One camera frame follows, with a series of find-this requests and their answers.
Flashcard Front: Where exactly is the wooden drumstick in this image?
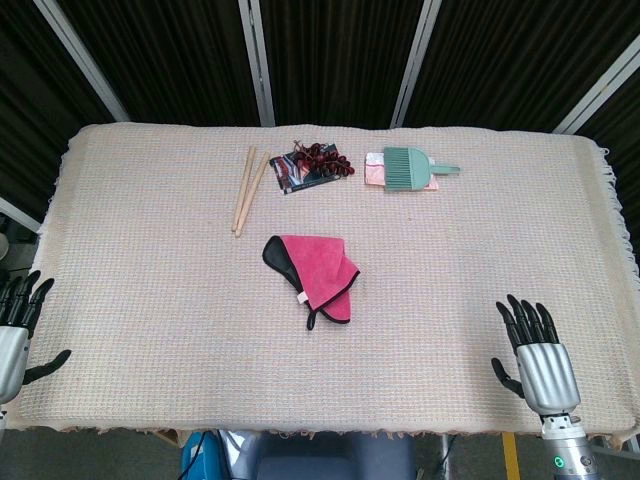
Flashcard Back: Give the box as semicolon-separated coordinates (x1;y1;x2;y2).
234;152;271;238
230;145;258;233

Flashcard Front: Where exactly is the dark red grape bunch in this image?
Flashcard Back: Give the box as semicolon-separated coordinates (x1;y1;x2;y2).
292;140;357;180

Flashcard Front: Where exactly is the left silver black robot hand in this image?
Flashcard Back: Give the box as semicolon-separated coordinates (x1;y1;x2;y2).
0;270;72;405

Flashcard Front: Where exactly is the green hand brush with dustpan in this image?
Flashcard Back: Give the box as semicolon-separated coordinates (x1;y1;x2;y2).
382;146;464;194

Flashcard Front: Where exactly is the grey metal partition post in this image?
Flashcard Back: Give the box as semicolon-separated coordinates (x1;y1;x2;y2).
552;47;640;135
0;196;41;234
237;0;277;127
32;0;131;124
389;0;444;129

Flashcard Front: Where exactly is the bright blue plastic object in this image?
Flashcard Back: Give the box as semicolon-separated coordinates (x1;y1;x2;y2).
180;430;224;480

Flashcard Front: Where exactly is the beige woven tablecloth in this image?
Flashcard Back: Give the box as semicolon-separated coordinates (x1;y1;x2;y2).
0;122;640;446

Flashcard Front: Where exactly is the blue-grey robot torso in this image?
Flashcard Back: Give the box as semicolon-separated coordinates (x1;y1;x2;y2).
219;429;416;480

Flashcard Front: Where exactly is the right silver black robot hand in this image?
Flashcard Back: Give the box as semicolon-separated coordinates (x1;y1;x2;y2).
490;293;583;416

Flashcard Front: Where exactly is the pink cloth with black trim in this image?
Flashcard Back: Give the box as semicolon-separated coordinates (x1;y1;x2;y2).
262;233;362;331

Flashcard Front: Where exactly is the small dark printed book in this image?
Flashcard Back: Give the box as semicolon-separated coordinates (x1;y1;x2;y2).
268;142;347;195

